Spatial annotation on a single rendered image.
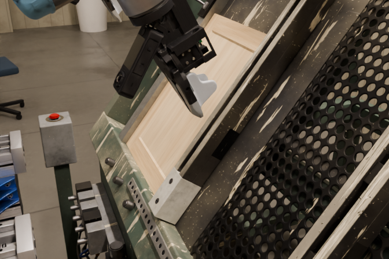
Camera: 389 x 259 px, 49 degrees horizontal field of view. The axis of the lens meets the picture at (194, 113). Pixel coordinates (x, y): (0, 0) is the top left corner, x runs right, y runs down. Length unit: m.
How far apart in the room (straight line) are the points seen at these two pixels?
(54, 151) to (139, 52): 1.14
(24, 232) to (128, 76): 0.52
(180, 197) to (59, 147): 0.74
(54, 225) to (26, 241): 1.72
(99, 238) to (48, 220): 1.40
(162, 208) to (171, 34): 0.58
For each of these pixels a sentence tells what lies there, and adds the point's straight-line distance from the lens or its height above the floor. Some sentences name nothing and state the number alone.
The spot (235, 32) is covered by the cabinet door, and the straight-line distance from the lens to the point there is 1.35.
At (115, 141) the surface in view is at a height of 0.90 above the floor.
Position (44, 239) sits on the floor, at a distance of 2.64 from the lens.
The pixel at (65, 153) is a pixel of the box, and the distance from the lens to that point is 1.75.
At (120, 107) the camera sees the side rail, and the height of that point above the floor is 0.94.
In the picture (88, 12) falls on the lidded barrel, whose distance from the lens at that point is 7.56.
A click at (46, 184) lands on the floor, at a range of 3.14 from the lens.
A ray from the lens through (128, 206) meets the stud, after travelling 1.27.
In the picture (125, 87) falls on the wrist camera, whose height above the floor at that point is 1.39.
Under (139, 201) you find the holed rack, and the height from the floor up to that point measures 0.89.
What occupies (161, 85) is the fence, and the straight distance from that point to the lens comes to 1.52.
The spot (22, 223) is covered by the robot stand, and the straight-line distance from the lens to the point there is 1.07.
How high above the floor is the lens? 1.60
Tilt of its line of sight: 23 degrees down
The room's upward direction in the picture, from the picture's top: straight up
